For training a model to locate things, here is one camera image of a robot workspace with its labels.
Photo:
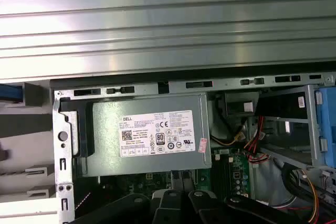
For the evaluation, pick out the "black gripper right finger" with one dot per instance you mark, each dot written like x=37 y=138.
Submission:
x=204 y=208

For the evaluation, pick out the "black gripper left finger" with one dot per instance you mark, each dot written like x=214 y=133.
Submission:
x=168 y=208

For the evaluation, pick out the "green motherboard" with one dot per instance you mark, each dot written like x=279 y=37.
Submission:
x=240 y=166

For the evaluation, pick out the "grey power supply unit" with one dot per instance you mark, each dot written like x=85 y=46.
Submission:
x=110 y=155

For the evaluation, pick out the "black open PC case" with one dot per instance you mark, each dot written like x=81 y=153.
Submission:
x=183 y=75

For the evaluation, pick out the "blue drive bay latch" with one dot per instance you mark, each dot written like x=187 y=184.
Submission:
x=328 y=119

